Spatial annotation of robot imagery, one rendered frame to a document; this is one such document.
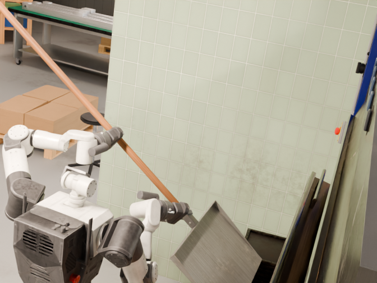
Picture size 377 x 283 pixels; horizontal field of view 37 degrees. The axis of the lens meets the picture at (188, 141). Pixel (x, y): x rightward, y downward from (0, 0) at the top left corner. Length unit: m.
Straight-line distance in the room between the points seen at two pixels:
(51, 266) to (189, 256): 0.64
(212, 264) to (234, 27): 1.54
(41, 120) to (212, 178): 2.50
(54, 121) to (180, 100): 2.31
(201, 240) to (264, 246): 0.59
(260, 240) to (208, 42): 1.24
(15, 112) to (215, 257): 3.76
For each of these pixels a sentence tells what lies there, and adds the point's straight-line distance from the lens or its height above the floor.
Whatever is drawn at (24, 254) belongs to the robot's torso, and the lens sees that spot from 1.96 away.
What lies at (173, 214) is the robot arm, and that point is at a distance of 2.31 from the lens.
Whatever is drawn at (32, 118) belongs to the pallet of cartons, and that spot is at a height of 0.38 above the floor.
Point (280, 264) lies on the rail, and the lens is 1.79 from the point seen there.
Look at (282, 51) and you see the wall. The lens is 3.34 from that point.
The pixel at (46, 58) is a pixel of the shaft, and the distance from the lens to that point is 2.50.
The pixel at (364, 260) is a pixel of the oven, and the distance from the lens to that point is 0.56.
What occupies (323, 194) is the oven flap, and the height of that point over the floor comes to 1.41.
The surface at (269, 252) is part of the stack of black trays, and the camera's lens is 2.90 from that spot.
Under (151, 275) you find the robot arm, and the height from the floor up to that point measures 1.16.
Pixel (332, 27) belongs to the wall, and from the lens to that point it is 3.29.
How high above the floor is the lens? 2.37
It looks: 21 degrees down
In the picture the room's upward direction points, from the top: 9 degrees clockwise
